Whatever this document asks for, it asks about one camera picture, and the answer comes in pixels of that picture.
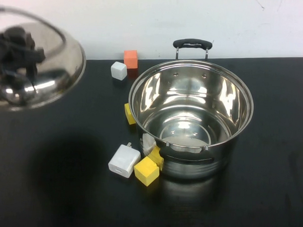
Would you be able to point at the orange cube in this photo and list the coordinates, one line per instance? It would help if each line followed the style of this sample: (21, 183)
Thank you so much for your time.
(131, 59)

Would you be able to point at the stainless steel pot lid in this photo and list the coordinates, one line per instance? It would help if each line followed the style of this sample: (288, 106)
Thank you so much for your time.
(59, 65)

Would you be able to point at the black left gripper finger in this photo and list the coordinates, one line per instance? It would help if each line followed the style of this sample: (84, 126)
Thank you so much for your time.
(29, 56)
(21, 38)

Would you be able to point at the large yellow cube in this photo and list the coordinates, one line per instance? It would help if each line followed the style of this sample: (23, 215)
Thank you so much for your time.
(145, 171)

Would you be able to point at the white cube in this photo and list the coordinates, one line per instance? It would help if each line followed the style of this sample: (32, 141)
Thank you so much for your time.
(118, 71)

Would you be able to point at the small yellow cube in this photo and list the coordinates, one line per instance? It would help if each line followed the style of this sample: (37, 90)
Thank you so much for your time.
(129, 115)

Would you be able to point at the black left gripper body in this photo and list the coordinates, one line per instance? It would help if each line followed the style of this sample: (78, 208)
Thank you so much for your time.
(1, 53)

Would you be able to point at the white USB charger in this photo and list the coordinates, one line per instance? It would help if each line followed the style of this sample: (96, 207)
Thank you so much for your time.
(123, 160)

